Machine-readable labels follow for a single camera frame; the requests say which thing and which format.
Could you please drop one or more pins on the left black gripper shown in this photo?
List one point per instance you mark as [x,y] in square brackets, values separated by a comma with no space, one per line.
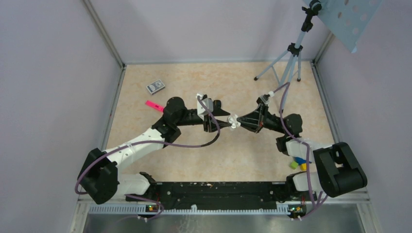
[213,124]

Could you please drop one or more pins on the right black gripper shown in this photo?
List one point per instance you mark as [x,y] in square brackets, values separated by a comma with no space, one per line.
[255,121]

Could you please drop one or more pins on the white charging case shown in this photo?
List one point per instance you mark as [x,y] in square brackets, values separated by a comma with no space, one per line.
[234,124]

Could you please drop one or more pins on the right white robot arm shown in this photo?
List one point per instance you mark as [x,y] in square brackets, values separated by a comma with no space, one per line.
[337,169]

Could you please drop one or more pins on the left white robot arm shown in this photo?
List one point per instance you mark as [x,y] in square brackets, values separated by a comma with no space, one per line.
[99,176]

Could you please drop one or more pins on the green cube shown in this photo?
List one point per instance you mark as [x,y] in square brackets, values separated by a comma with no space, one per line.
[294,165]

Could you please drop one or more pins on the blue block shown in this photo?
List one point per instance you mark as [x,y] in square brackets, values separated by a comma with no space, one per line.
[299,160]

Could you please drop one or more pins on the grey tripod stand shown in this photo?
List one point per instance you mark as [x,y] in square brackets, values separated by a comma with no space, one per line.
[294,49]

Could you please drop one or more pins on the yellow cube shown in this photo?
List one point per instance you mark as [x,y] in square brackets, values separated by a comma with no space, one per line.
[303,167]

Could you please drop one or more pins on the pink marker strip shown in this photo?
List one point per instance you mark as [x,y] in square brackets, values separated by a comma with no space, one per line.
[155,106]

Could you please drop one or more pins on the grey card box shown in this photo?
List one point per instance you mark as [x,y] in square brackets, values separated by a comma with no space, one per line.
[155,87]

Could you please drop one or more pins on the perforated blue metal plate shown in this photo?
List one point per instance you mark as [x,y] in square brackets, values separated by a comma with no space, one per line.
[346,19]

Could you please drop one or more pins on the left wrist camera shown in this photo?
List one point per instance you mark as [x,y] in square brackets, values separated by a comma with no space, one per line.
[204,106]

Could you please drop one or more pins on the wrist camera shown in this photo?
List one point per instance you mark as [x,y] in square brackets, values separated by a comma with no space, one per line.
[204,106]
[265,98]

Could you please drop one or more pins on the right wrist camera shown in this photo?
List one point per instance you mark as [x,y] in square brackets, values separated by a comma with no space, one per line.
[265,98]

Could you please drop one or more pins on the white comb cable duct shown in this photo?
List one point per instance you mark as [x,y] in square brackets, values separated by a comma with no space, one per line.
[142,209]

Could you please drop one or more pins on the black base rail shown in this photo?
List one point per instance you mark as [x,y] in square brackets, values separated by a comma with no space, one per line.
[224,195]

